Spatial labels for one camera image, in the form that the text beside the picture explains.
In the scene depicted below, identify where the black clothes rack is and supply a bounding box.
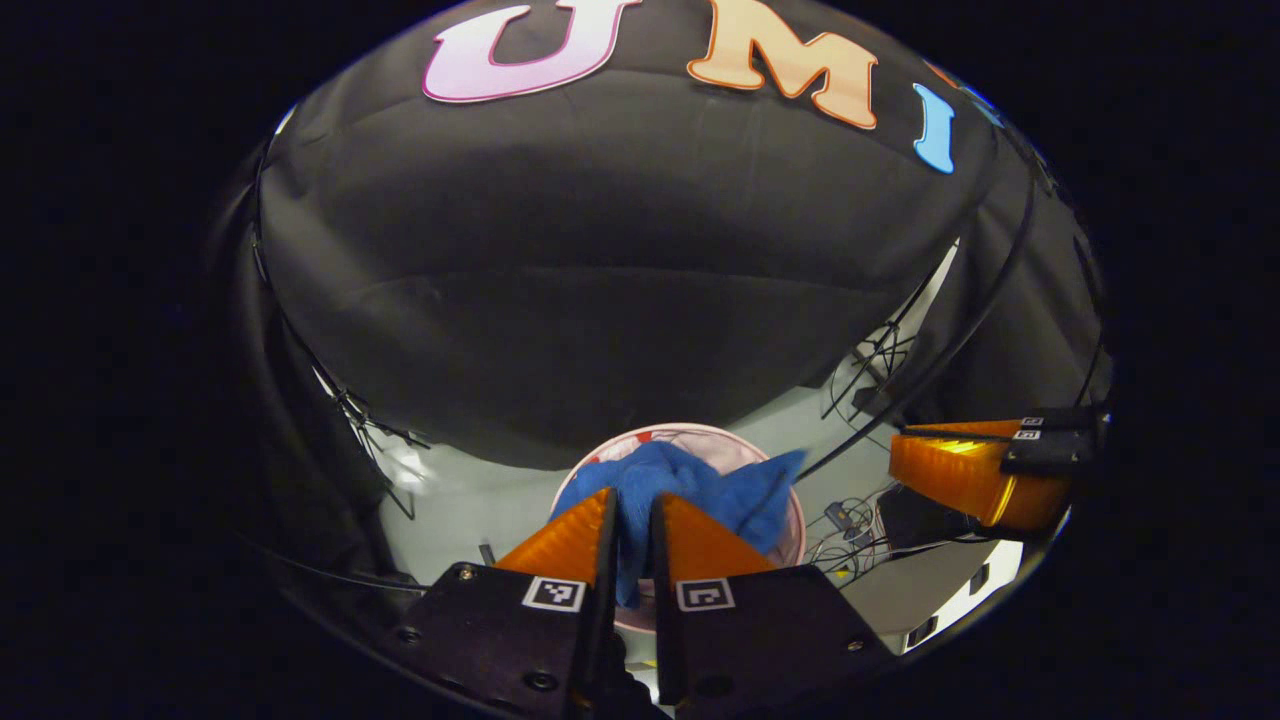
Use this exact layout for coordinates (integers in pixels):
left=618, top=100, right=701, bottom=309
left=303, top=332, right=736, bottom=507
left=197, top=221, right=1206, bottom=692
left=240, top=150, right=1041, bottom=596

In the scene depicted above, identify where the blue corduroy jacket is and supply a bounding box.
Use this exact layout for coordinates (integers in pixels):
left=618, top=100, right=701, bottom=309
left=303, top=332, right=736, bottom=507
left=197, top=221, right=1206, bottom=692
left=550, top=440, right=809, bottom=611

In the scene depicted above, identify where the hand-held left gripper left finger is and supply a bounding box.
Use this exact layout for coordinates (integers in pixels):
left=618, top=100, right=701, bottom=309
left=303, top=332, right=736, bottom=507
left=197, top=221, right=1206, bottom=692
left=380, top=487, right=618, bottom=720

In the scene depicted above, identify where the tangle of black cables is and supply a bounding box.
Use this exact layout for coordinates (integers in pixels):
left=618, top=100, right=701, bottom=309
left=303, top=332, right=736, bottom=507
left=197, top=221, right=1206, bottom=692
left=800, top=495, right=906, bottom=579

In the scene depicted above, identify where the black backdrop cloth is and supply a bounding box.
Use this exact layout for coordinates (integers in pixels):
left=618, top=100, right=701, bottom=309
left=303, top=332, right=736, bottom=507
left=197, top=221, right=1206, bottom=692
left=215, top=0, right=1113, bottom=476

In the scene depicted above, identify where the pink laundry hamper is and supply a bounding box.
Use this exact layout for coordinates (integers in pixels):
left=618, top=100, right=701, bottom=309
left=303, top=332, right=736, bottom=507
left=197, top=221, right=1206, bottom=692
left=550, top=422, right=807, bottom=634

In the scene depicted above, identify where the black backdrop stand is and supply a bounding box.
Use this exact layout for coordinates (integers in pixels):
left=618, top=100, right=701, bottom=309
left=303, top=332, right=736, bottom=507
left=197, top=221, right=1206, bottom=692
left=310, top=365, right=433, bottom=521
left=820, top=318, right=916, bottom=423

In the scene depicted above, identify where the dark box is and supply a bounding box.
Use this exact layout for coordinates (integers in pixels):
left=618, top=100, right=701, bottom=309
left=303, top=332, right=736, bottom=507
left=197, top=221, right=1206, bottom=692
left=878, top=485, right=966, bottom=549

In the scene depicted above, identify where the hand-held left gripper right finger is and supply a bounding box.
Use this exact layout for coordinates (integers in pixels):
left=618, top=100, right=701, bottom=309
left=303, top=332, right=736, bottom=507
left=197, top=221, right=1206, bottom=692
left=650, top=492, right=896, bottom=720

